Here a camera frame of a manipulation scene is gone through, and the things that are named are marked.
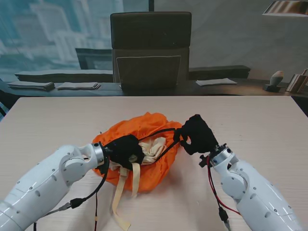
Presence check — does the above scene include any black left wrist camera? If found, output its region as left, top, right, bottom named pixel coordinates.
left=97, top=163, right=109, bottom=177

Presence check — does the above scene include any red cable on right arm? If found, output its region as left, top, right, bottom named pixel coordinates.
left=206, top=163, right=241, bottom=216

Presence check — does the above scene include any orange rain cover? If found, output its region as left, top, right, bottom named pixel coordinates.
left=92, top=111, right=183, bottom=193

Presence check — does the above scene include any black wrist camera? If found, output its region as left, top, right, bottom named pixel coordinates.
left=198, top=154, right=211, bottom=168
left=97, top=163, right=109, bottom=177

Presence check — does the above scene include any printed office scene backdrop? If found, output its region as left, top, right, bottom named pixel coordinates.
left=0, top=0, right=308, bottom=97

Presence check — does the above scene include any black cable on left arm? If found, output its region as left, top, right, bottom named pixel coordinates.
left=44, top=163, right=111, bottom=216

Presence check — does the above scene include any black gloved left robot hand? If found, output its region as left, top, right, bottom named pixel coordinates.
left=103, top=134, right=145, bottom=171

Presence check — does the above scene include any cream canvas backpack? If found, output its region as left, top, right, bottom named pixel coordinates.
left=110, top=136, right=168, bottom=229

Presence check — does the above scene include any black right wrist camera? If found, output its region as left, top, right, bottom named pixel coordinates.
left=198, top=154, right=211, bottom=168

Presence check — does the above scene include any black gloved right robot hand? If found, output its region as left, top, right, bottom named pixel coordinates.
left=173, top=114, right=218, bottom=156

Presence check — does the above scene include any black plug with grey cable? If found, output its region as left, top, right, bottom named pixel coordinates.
left=218, top=205, right=231, bottom=231

